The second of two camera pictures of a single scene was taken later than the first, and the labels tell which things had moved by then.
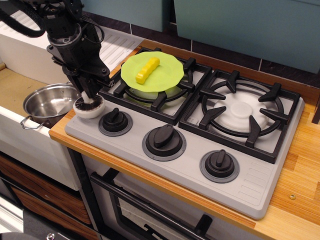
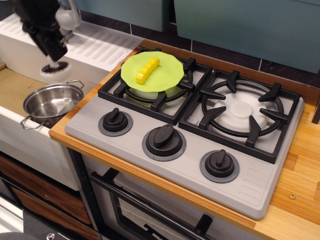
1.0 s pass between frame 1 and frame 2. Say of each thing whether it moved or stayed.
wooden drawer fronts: stayed
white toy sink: stayed
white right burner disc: stayed
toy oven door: stayed
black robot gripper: moved
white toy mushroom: moved
